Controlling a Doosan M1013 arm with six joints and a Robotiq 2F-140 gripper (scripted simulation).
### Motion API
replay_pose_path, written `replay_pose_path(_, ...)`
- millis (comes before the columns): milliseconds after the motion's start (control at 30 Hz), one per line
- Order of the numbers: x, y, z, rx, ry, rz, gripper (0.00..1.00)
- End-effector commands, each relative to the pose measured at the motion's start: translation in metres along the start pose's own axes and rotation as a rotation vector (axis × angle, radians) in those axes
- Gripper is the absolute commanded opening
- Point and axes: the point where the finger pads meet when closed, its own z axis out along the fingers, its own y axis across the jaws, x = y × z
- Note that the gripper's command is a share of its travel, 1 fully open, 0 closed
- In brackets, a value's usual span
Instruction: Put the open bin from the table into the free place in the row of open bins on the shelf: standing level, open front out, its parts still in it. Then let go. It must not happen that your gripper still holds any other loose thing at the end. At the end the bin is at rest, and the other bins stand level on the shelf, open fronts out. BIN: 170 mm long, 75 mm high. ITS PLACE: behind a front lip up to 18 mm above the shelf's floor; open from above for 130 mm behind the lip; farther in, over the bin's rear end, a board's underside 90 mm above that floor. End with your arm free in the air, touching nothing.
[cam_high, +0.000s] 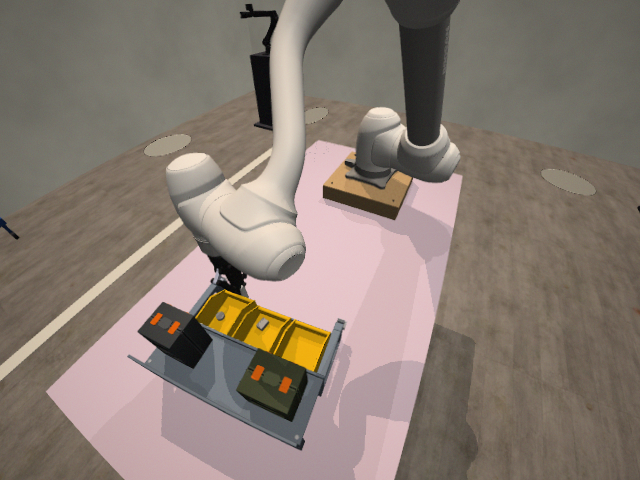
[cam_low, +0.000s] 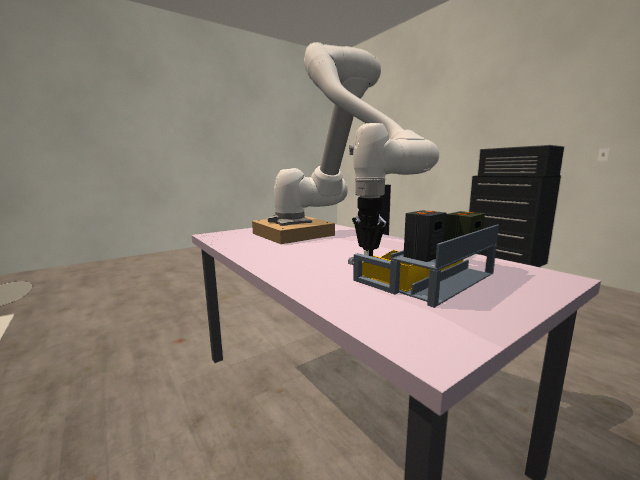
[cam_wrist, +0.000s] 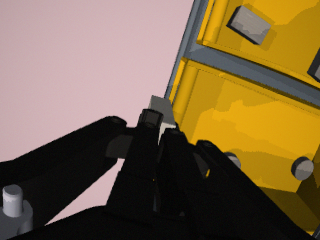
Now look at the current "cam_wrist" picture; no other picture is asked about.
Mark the yellow bin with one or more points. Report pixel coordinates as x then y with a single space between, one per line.
292 41
266 128

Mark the grey metal shelf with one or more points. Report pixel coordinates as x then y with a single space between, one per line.
189 49

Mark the grey steel disc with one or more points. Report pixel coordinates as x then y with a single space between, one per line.
302 168
233 158

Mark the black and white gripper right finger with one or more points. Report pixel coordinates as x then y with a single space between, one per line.
180 191

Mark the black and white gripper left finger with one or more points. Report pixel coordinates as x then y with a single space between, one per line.
38 185

